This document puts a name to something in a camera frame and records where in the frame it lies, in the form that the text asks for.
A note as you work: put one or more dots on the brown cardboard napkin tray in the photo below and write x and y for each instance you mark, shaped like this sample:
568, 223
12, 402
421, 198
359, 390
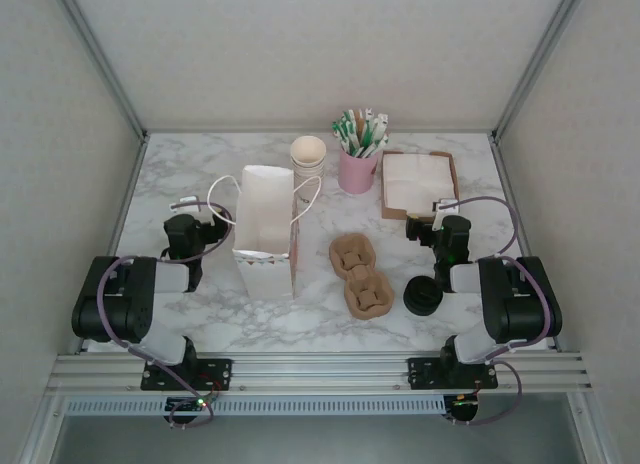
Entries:
455, 184

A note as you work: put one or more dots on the aluminium table edge rail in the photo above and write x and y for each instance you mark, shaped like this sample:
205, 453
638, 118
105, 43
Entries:
320, 371

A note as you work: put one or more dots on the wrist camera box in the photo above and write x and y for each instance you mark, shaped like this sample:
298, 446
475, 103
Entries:
445, 205
186, 203

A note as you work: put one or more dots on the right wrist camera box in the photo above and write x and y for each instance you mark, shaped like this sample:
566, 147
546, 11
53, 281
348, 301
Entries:
445, 205

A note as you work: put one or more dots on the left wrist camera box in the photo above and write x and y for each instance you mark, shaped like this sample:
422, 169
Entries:
186, 203

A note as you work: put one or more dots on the black plastic cup lid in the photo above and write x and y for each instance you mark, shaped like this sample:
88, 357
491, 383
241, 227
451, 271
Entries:
424, 290
422, 309

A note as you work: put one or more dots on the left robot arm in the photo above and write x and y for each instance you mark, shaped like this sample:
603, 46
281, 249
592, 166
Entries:
125, 304

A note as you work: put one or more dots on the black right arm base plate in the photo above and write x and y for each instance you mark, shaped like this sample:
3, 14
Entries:
425, 371

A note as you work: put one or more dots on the brown pulp cup carrier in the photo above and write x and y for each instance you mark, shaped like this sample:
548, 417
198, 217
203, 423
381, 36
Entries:
360, 276

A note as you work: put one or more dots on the pink straw holder cup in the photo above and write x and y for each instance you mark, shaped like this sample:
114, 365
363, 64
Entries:
356, 176

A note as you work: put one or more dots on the beige paper cup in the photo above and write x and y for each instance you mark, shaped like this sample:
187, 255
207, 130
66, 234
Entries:
308, 183
308, 151
307, 174

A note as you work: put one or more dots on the white paper napkin stack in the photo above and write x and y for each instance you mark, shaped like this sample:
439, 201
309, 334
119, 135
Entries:
417, 179

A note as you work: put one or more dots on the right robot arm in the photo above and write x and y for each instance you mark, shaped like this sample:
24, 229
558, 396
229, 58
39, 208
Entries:
515, 304

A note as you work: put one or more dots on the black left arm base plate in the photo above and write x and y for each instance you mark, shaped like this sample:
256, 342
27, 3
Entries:
220, 374

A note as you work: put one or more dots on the white printed paper bag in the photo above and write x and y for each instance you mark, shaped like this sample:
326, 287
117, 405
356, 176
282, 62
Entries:
267, 274

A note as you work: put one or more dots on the aluminium frame post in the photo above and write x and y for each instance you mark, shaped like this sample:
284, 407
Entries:
540, 59
107, 64

